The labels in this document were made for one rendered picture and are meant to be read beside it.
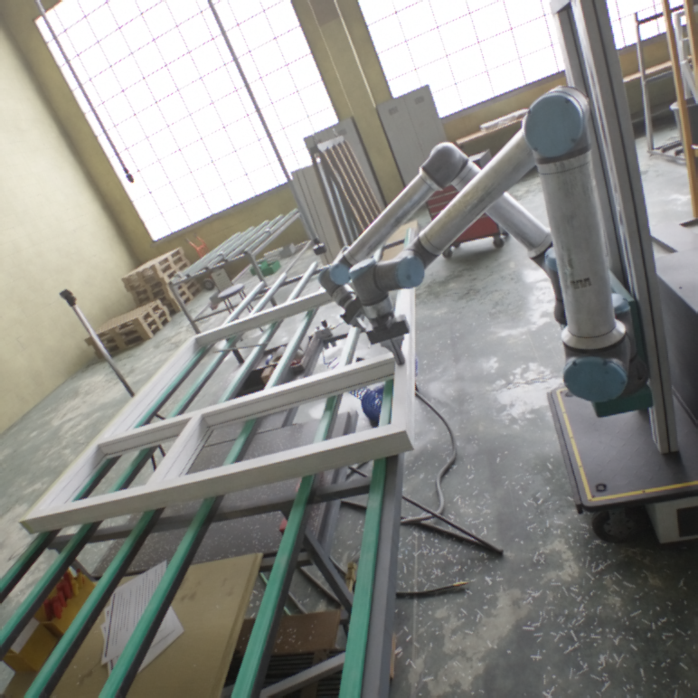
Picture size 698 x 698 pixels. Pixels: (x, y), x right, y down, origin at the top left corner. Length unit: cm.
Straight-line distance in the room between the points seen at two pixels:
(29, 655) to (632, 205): 220
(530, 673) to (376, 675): 96
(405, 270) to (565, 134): 54
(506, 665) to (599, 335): 114
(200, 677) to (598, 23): 188
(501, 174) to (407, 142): 742
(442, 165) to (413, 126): 693
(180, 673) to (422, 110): 819
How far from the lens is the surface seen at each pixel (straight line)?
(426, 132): 863
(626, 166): 142
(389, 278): 132
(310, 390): 170
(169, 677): 153
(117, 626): 179
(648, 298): 156
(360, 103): 878
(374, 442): 126
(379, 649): 97
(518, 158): 123
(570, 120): 103
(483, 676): 186
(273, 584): 116
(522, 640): 189
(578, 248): 112
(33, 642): 192
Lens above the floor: 164
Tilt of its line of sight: 22 degrees down
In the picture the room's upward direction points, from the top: 24 degrees counter-clockwise
